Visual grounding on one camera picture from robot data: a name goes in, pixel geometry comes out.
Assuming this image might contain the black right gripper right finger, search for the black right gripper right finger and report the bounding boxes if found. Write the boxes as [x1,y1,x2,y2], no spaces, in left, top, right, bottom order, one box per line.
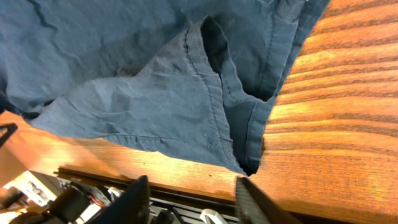
[235,177,301,224]

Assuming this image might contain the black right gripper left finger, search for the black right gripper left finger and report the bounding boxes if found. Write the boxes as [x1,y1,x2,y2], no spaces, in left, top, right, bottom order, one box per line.
[89,175,150,224]

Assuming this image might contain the navy blue shorts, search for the navy blue shorts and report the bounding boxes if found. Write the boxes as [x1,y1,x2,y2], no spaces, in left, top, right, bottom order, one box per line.
[1,0,328,175]

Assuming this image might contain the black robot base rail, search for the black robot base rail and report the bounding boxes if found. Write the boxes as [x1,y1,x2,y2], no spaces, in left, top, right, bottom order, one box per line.
[0,167,352,224]

